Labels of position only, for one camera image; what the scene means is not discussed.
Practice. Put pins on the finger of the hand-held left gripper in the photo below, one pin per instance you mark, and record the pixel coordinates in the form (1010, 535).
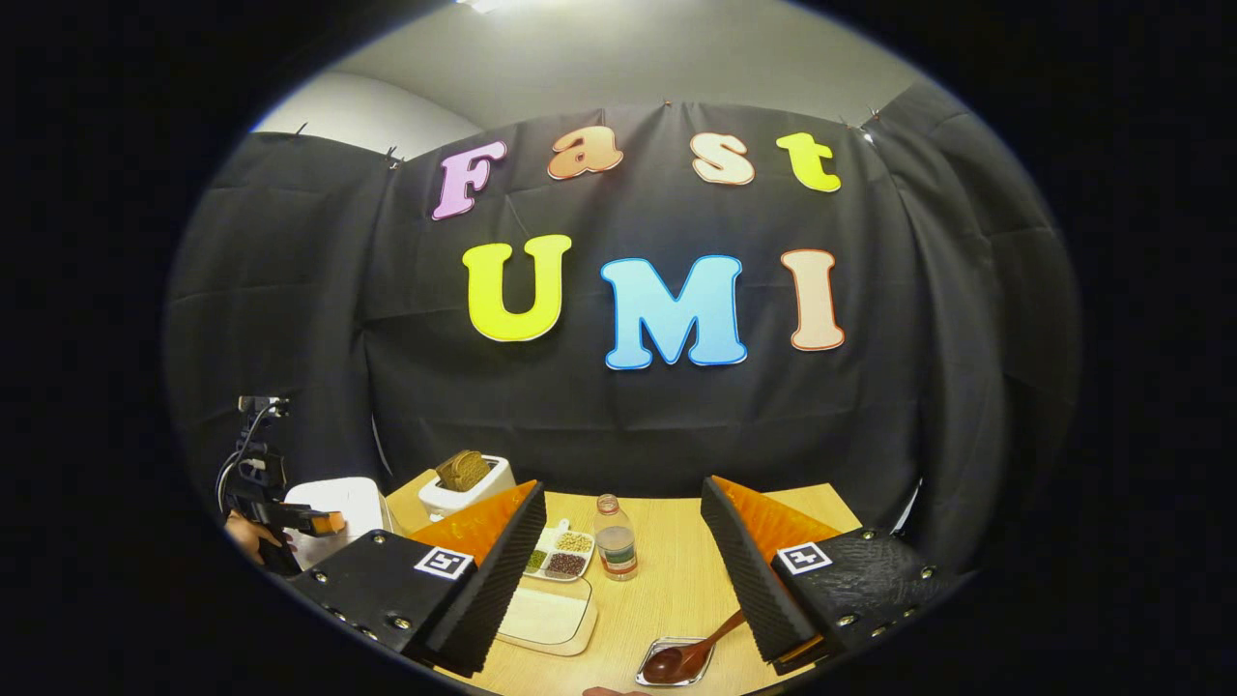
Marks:
(319, 522)

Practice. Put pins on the black backdrop cloth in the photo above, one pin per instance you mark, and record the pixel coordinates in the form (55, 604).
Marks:
(290, 290)

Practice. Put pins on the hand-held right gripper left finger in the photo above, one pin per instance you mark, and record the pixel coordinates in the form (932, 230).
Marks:
(493, 590)

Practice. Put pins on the white divided grain dish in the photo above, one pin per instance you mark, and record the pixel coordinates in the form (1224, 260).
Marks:
(560, 553)

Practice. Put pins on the white rice cooker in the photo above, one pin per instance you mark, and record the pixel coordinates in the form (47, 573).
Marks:
(338, 507)

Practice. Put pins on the brown wooden spoon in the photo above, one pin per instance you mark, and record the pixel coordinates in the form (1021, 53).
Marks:
(676, 662)

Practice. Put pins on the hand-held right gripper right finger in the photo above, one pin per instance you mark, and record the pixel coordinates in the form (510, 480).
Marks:
(754, 580)

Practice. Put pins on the white toaster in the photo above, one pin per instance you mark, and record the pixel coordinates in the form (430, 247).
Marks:
(478, 501)

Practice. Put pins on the clear plastic bottle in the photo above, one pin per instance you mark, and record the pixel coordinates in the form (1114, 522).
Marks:
(616, 541)

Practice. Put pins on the brown bread slice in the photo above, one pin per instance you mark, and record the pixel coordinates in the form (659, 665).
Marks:
(478, 468)
(452, 472)

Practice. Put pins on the clear tray of rice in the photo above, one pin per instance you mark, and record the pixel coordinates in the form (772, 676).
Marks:
(546, 614)

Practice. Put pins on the small metal chopstick holder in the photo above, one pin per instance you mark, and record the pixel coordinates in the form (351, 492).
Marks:
(649, 677)

